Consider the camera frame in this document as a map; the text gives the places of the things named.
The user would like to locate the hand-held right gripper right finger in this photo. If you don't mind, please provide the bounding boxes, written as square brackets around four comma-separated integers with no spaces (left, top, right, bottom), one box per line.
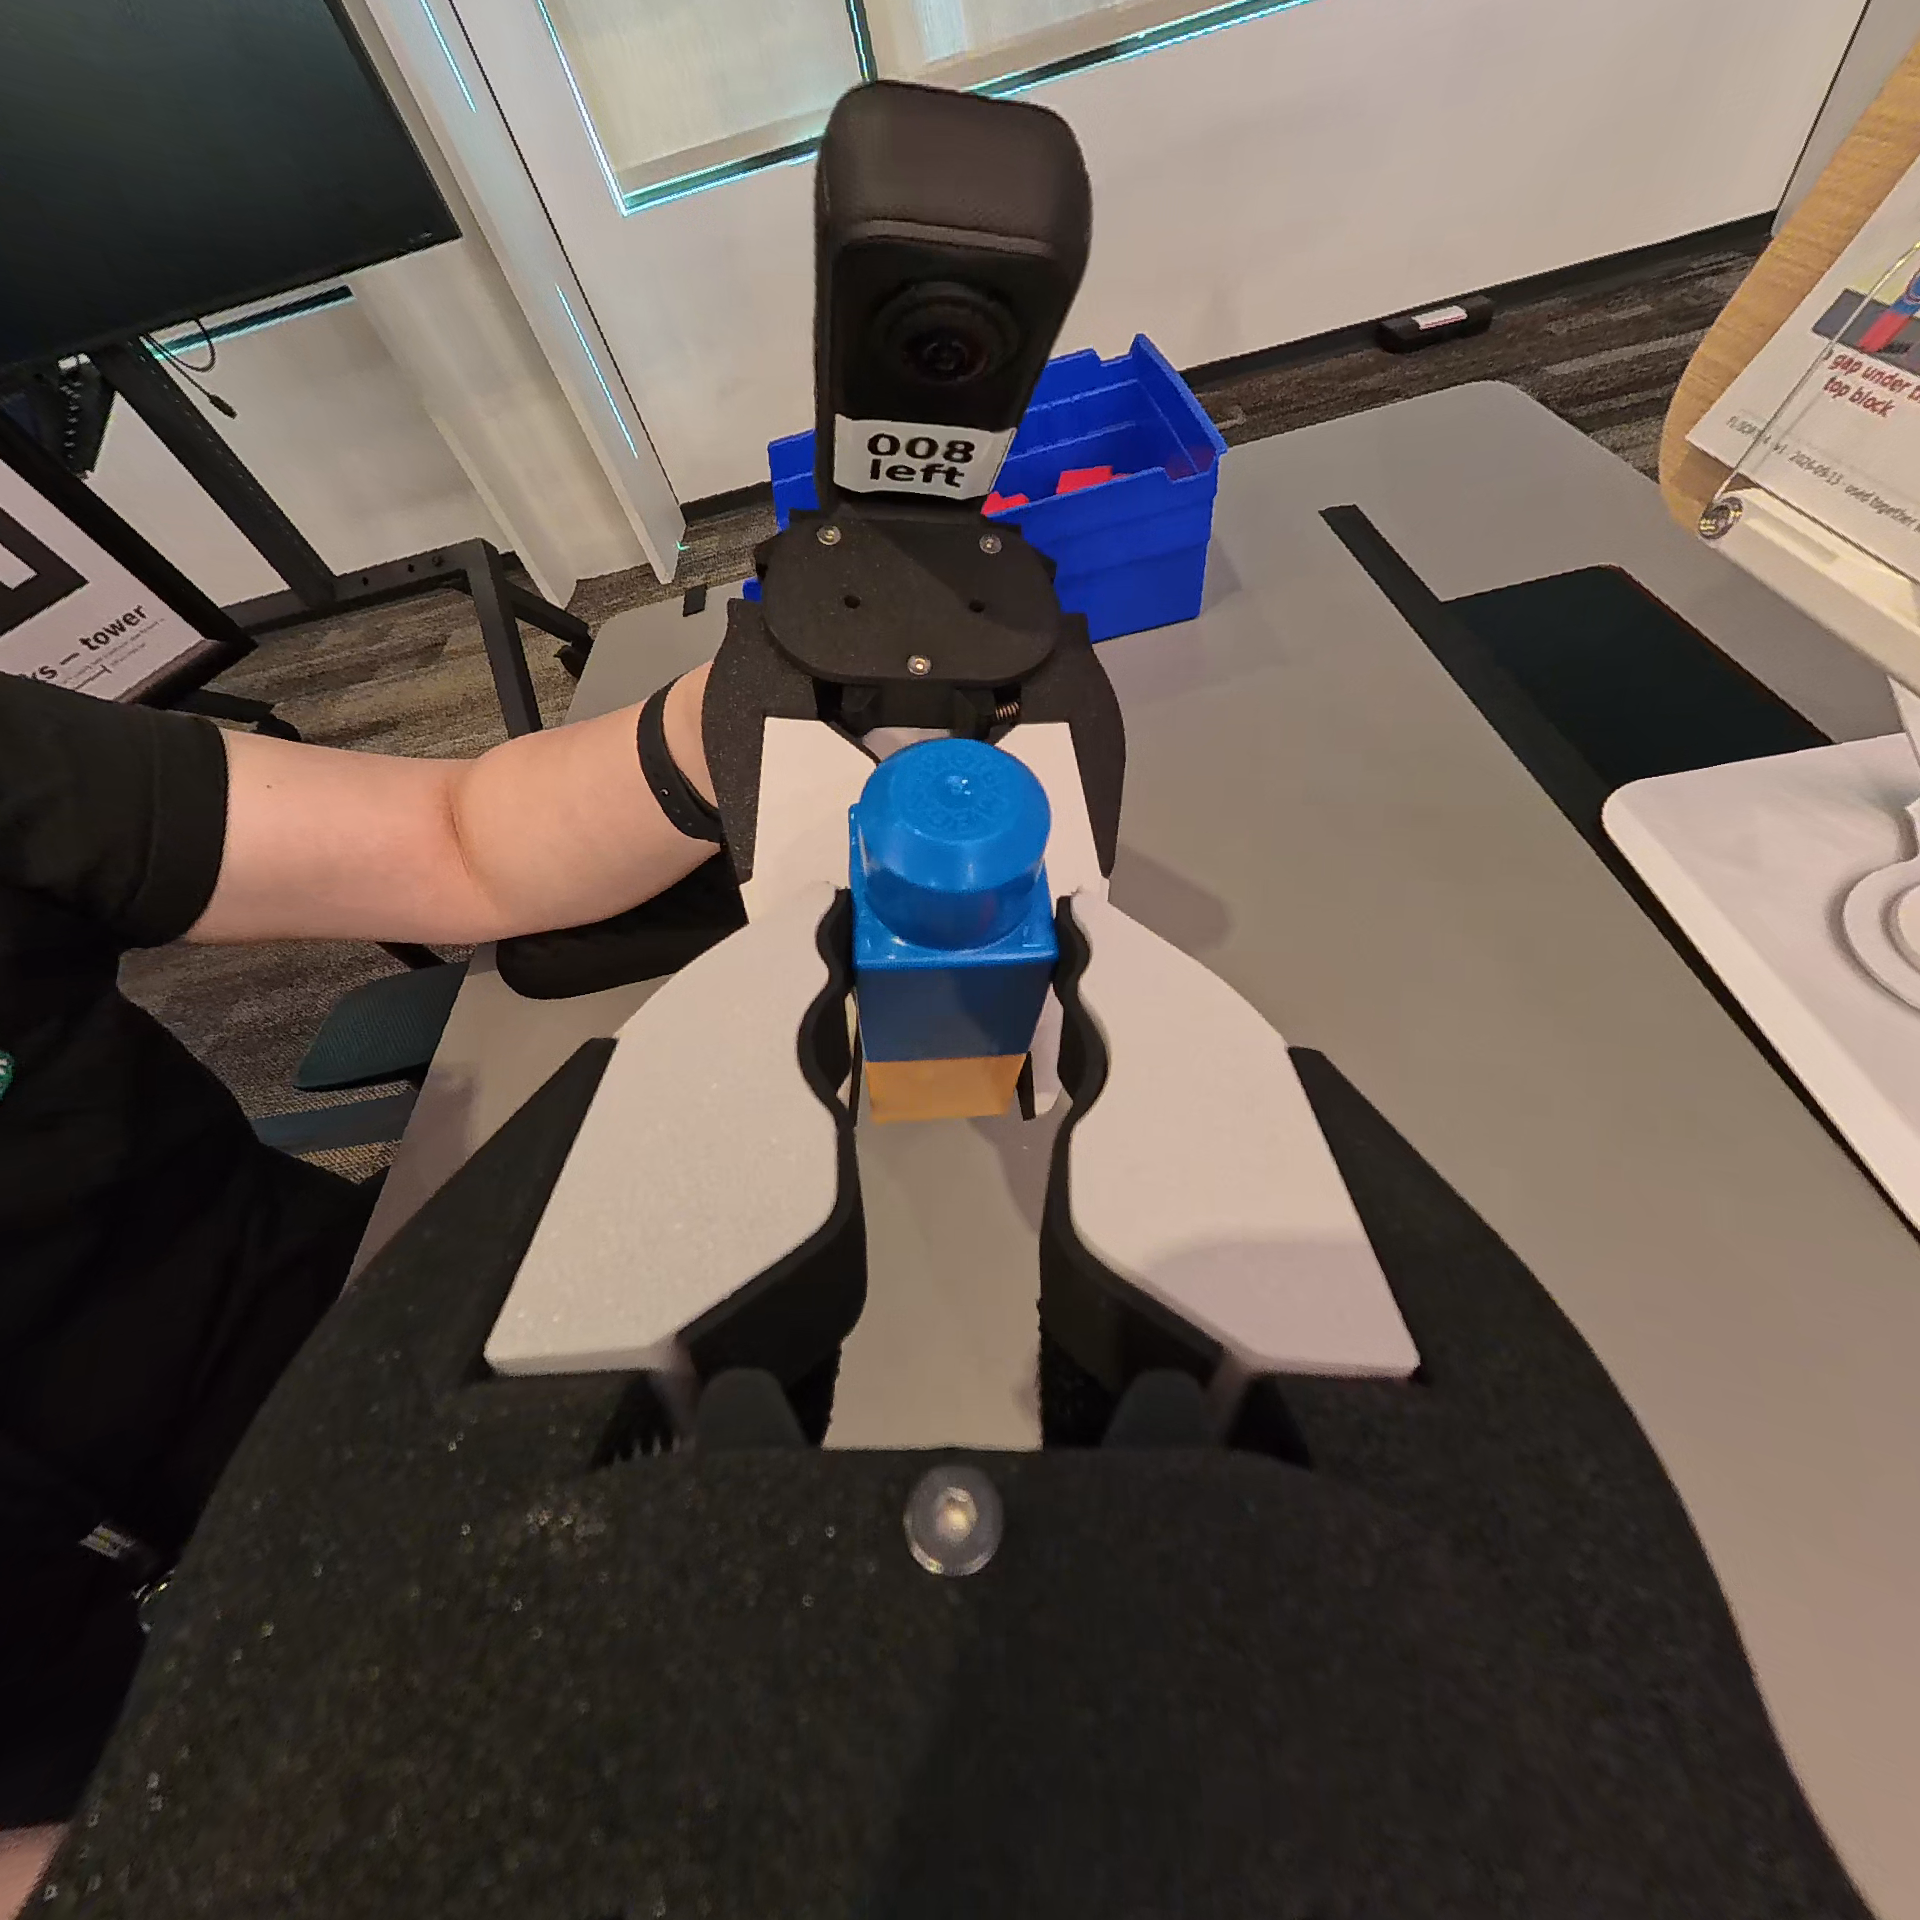
[1044,888,1422,1422]

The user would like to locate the dark office chair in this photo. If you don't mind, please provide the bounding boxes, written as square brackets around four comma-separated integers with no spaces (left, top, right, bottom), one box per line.
[255,961,472,1153]

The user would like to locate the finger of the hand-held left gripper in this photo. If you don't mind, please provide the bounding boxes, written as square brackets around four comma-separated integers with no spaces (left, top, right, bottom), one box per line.
[1000,723,1115,906]
[742,713,911,919]

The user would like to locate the black rolling stand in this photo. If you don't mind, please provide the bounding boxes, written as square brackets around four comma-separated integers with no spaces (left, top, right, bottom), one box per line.
[0,322,598,741]

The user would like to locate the blue mega block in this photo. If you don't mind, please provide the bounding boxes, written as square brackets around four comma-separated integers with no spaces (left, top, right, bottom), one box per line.
[845,733,1060,1063]

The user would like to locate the person's left forearm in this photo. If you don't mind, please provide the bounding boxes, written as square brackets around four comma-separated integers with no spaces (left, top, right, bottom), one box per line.
[177,706,745,952]

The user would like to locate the black oval pad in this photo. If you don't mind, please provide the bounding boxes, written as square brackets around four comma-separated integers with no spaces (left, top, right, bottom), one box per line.
[498,863,754,1001]

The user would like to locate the large black screen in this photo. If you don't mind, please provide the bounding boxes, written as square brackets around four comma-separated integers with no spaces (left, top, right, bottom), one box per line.
[0,0,462,368]

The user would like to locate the printed instruction sheet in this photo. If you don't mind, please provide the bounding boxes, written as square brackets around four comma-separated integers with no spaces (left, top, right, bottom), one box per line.
[1687,193,1920,545]

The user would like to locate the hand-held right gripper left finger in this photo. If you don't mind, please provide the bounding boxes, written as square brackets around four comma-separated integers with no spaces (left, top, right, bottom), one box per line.
[484,882,872,1415]

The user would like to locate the black wristband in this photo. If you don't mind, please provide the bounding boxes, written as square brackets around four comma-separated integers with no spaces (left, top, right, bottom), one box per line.
[638,678,725,846]

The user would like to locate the black power strip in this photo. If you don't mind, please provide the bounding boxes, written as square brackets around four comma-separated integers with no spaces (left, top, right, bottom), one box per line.
[1377,293,1498,358]

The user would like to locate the black white pattern sign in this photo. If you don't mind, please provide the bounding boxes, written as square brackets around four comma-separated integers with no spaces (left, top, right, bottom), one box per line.
[0,412,261,706]

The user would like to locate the person's black shirt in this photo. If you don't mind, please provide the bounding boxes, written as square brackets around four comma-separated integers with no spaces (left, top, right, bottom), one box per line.
[0,673,382,1831]

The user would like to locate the white framed window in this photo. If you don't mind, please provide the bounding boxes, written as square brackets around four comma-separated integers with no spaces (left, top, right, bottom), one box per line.
[538,0,1324,215]

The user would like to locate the orange mega block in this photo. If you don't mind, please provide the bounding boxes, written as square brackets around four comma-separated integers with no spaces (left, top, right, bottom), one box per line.
[858,1048,1035,1125]

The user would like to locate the blue plastic bin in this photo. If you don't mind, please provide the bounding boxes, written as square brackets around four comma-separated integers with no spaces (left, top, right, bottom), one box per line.
[768,335,1228,632]

